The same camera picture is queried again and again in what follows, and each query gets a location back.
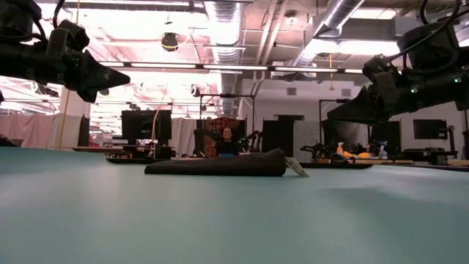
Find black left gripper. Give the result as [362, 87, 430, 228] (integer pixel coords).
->
[21, 32, 131, 103]

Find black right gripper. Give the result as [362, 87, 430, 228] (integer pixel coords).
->
[327, 54, 459, 122]

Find black cloth napkin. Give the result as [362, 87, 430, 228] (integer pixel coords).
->
[144, 147, 310, 178]

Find dark standing monitor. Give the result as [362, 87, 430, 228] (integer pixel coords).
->
[370, 120, 402, 155]

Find orange objects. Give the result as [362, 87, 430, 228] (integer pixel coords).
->
[344, 150, 373, 159]

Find distant workbench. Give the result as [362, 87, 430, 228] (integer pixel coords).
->
[300, 157, 417, 169]

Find black computer monitor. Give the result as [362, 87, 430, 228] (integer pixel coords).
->
[121, 109, 172, 146]

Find grey partition panel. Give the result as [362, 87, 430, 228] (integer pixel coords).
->
[292, 120, 322, 162]

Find pink curtain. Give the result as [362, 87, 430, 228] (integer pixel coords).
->
[0, 113, 84, 150]

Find white curtain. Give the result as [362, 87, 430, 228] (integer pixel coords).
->
[171, 117, 199, 157]

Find red patterned cloth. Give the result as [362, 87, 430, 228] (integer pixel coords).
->
[203, 117, 242, 157]

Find long ceiling light strip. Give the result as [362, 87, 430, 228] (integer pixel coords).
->
[98, 61, 367, 74]

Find person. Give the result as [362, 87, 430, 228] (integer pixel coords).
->
[215, 126, 239, 158]

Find green table mat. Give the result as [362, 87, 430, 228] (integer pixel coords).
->
[0, 145, 469, 264]

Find black metal stand frame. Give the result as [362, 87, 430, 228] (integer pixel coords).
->
[199, 94, 256, 147]
[318, 98, 352, 147]

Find yellow hanging cord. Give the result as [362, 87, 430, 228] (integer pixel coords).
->
[58, 0, 81, 148]

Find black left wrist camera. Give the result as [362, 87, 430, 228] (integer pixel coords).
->
[49, 20, 91, 52]

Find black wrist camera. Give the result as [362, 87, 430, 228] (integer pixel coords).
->
[397, 22, 461, 70]
[49, 20, 91, 52]

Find dark wall screen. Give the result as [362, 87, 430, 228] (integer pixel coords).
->
[413, 119, 448, 140]

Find black ceiling dome camera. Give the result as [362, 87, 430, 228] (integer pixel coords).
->
[160, 32, 180, 52]

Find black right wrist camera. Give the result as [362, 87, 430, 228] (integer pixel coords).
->
[397, 22, 461, 70]

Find silver ribbed air duct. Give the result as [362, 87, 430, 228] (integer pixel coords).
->
[292, 0, 367, 67]
[204, 0, 245, 118]

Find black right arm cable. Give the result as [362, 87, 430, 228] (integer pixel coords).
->
[384, 0, 463, 63]

